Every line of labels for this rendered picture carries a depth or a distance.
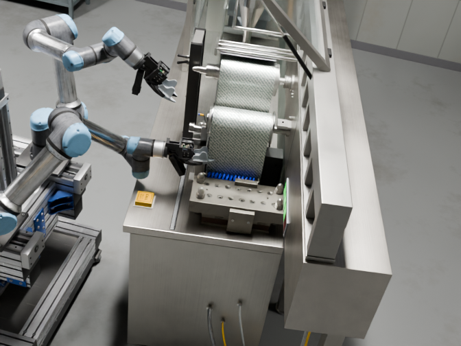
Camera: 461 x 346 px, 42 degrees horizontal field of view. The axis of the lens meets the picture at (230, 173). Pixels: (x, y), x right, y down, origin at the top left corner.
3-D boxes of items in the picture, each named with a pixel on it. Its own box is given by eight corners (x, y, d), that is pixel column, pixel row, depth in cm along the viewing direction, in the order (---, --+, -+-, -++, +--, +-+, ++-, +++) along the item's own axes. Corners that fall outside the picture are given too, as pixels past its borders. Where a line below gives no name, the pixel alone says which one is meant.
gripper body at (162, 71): (169, 79, 230) (145, 58, 225) (154, 92, 234) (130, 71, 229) (171, 69, 236) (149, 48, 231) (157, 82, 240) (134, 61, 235)
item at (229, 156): (205, 172, 257) (210, 137, 245) (260, 180, 258) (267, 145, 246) (205, 173, 257) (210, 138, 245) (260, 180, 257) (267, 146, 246)
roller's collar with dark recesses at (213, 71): (206, 73, 266) (208, 60, 262) (219, 75, 266) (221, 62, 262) (204, 80, 261) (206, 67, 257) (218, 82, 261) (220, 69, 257)
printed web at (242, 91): (211, 141, 294) (223, 48, 262) (258, 148, 295) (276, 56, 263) (202, 193, 264) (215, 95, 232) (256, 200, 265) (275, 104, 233)
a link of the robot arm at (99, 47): (81, 49, 234) (93, 41, 226) (106, 42, 241) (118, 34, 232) (90, 68, 235) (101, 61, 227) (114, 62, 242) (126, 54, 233)
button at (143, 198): (138, 194, 259) (138, 190, 257) (154, 196, 259) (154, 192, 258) (134, 205, 253) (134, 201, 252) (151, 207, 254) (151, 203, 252)
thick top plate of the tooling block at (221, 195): (193, 186, 257) (194, 175, 253) (285, 199, 258) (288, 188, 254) (188, 211, 245) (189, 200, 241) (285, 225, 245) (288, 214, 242)
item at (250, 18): (225, 93, 331) (239, -6, 295) (250, 97, 331) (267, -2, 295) (223, 107, 320) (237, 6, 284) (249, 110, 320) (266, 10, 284)
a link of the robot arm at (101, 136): (32, 114, 233) (119, 154, 272) (43, 130, 227) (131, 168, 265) (50, 91, 231) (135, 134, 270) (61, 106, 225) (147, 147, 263)
